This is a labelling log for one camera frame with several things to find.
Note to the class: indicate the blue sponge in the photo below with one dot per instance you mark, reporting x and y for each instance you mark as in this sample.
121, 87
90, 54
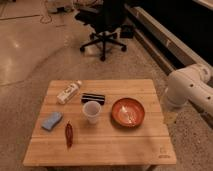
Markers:
51, 121

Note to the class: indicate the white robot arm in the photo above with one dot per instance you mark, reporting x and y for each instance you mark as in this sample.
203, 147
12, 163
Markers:
187, 84

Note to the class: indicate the red chili pepper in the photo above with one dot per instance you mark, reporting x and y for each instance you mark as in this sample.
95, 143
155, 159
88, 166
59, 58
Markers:
69, 135

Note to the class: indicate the wooden table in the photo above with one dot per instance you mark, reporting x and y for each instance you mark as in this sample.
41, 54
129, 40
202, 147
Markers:
103, 143

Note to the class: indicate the long grey rail beam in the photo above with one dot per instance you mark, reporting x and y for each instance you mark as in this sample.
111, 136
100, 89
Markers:
177, 47

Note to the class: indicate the white plastic bottle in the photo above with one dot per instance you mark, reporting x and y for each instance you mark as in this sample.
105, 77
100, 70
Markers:
64, 96

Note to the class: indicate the orange bowl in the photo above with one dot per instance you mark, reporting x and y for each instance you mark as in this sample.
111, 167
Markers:
128, 112

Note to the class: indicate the black office chair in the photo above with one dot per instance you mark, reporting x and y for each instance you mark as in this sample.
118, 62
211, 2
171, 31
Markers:
104, 19

